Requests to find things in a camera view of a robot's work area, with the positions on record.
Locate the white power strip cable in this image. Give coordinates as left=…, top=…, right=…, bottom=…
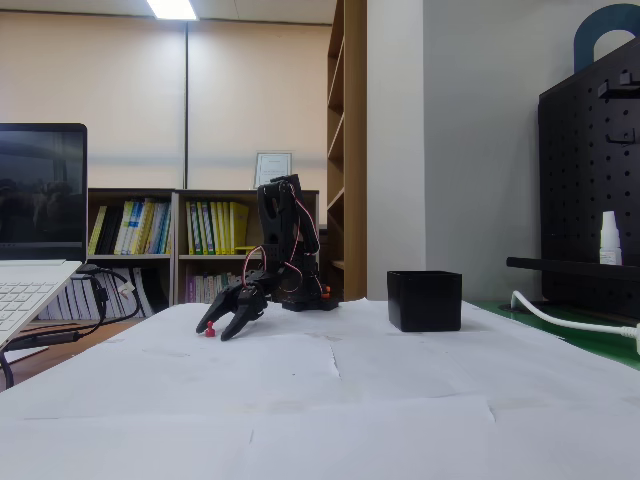
left=509, top=289, right=640, bottom=338

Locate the framed certificate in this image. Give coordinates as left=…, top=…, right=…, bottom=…
left=254, top=150, right=294, bottom=191

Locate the white paper sheet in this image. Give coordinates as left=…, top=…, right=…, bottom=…
left=344, top=298, right=506, bottom=344
left=0, top=337, right=343, bottom=422
left=488, top=367, right=640, bottom=480
left=330, top=327, right=640, bottom=409
left=239, top=299, right=394, bottom=344
left=0, top=412, right=255, bottom=480
left=97, top=302, right=281, bottom=349
left=248, top=397, right=496, bottom=480

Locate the wide yellow binder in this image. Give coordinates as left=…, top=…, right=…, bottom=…
left=229, top=200, right=250, bottom=256

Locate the black laptop cable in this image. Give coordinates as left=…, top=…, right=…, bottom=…
left=73, top=263, right=147, bottom=327
left=0, top=319, right=104, bottom=392

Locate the low wooden bookshelf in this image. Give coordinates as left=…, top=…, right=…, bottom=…
left=86, top=187, right=177, bottom=322
left=171, top=188, right=322, bottom=307

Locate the black book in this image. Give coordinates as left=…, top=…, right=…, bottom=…
left=98, top=204, right=125, bottom=256

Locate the red white servo wire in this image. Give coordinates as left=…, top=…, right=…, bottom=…
left=243, top=183, right=322, bottom=297

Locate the black pegboard with shelf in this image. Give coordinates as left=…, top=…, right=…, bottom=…
left=505, top=34, right=640, bottom=322

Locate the white laptop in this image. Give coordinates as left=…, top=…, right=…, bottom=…
left=0, top=122, right=89, bottom=352

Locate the thin yellow book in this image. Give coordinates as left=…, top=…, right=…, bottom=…
left=88, top=204, right=109, bottom=256

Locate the black square cup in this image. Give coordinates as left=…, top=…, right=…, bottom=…
left=386, top=269, right=464, bottom=333

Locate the ceiling light panel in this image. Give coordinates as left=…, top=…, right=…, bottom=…
left=145, top=0, right=201, bottom=22

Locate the dark blue arch shape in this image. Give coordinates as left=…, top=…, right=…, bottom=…
left=573, top=3, right=640, bottom=77

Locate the yellow spined book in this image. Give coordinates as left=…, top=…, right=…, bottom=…
left=195, top=200, right=208, bottom=256
left=185, top=200, right=198, bottom=256

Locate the tall wooden bookshelf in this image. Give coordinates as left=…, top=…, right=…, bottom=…
left=326, top=0, right=369, bottom=304

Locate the small white bottle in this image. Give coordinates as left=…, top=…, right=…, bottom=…
left=598, top=210, right=624, bottom=267

